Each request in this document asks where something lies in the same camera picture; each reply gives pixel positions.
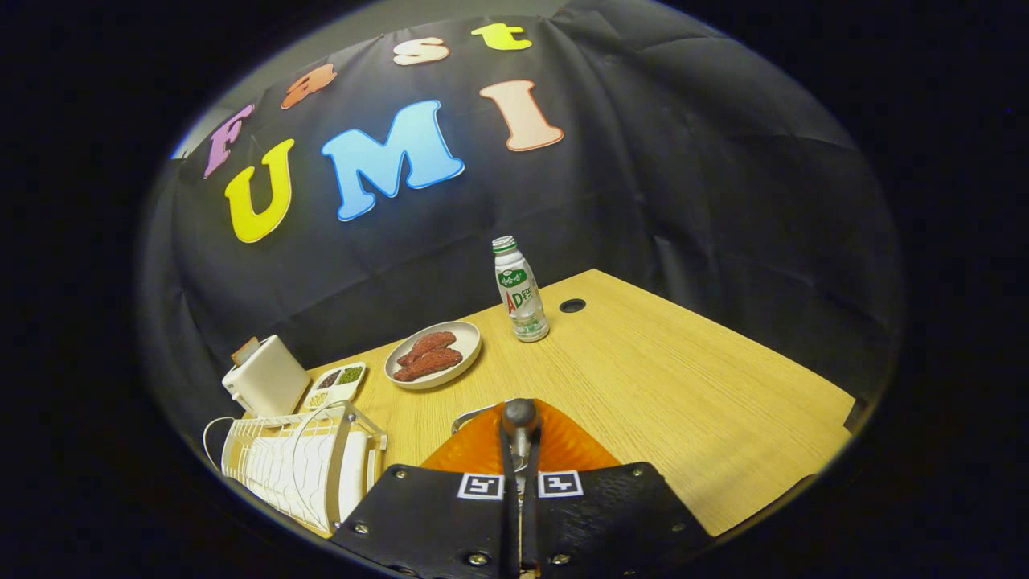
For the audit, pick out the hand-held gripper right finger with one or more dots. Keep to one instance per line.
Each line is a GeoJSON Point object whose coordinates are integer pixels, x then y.
{"type": "Point", "coordinates": [611, 523]}

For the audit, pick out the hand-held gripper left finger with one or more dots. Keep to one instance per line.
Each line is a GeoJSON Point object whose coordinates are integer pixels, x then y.
{"type": "Point", "coordinates": [426, 523]}

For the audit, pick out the beige meat plate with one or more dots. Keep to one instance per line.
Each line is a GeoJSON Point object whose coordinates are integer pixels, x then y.
{"type": "Point", "coordinates": [469, 338]}

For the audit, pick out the white drip tray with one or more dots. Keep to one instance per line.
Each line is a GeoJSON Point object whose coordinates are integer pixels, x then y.
{"type": "Point", "coordinates": [354, 478]}

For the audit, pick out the white divided bean tray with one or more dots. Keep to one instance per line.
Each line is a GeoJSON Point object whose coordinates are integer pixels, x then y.
{"type": "Point", "coordinates": [334, 394]}

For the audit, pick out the red meat piece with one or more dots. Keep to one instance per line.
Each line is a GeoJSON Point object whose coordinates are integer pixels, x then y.
{"type": "Point", "coordinates": [426, 347]}
{"type": "Point", "coordinates": [430, 364]}

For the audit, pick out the white toaster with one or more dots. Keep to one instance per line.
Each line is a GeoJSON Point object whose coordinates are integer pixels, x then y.
{"type": "Point", "coordinates": [269, 378]}

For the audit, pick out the black table grommet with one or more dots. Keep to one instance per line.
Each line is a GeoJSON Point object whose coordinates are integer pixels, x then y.
{"type": "Point", "coordinates": [572, 305]}

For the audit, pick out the white drink bottle green label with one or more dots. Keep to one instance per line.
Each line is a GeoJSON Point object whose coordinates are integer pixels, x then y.
{"type": "Point", "coordinates": [522, 297]}

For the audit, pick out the toast slice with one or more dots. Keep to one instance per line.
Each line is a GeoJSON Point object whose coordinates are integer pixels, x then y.
{"type": "Point", "coordinates": [245, 350]}

